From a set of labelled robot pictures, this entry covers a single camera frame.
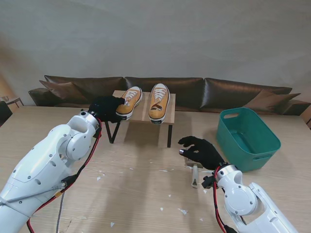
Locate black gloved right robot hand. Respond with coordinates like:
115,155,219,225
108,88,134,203
178,135,225,170

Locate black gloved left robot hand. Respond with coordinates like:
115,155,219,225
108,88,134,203
88,96,125,124

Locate yellow canvas sneaker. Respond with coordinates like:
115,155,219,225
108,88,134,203
148,83,170,126
116,86,143,121

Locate beige hand brush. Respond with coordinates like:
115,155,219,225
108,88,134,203
184,157,205,189

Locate teal plastic basin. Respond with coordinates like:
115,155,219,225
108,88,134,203
216,107,282,172

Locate small wooden stand black legs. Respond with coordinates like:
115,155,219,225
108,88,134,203
102,90,176,148

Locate brown cushion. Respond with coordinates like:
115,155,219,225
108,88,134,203
39,80,89,102
245,89,302,115

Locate brown leather sofa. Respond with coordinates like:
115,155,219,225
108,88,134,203
28,75,311,116

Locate small background side table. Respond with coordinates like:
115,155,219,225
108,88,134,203
0,96,24,109

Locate light wooden furniture piece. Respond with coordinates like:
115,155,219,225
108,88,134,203
300,111,311,129

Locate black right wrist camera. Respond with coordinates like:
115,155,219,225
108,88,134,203
203,175,217,189

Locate red black left arm cable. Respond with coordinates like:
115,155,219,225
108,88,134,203
26,116,103,233

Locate grey braided cable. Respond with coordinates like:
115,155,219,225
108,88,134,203
55,191,65,233

